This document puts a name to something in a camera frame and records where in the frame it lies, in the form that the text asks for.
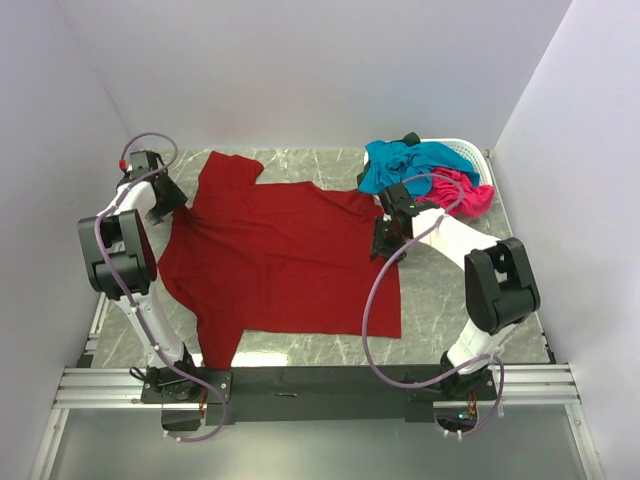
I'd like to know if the purple cable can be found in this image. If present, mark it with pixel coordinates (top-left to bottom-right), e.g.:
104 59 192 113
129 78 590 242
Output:
95 132 231 445
360 173 505 439

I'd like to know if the pink t-shirt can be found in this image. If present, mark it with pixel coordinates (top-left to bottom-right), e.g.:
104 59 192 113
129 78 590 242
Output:
415 167 495 219

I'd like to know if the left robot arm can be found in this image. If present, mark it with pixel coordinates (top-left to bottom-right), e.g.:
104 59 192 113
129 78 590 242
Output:
77 150 200 402

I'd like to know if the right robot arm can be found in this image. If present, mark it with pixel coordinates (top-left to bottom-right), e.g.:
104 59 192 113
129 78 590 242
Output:
361 183 541 399

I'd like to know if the dark green garment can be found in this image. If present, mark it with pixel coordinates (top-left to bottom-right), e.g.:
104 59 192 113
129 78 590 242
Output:
401 132 421 146

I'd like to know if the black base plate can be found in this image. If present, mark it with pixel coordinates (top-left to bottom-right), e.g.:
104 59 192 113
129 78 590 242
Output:
132 365 498 430

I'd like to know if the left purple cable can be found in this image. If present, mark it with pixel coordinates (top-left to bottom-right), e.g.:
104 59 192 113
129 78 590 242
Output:
95 132 231 445

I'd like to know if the blue t-shirt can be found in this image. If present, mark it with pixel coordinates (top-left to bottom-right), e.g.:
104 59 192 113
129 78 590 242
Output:
358 140 481 197

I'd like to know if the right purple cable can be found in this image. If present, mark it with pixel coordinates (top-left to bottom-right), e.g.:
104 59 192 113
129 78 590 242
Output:
360 173 505 439

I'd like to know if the red t-shirt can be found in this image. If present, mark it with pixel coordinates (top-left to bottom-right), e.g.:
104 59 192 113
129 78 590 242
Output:
159 152 402 370

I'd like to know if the white laundry basket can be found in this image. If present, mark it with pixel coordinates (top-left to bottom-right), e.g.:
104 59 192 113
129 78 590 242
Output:
357 139 492 185

